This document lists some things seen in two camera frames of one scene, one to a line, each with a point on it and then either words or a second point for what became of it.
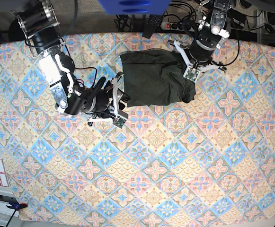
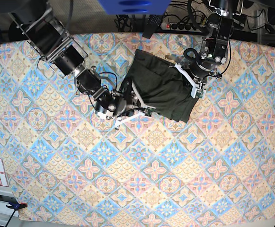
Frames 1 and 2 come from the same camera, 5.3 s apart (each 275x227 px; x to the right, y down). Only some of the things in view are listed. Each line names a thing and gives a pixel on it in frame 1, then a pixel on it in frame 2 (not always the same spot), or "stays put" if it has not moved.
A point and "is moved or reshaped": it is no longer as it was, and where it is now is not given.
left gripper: [108, 100] to [128, 100]
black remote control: [152, 22] stays put
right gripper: [202, 49] to [199, 70]
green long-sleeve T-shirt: [155, 76] is moved or reshaped
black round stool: [15, 33] stays put
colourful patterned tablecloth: [223, 157] stays put
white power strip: [171, 26] stays put
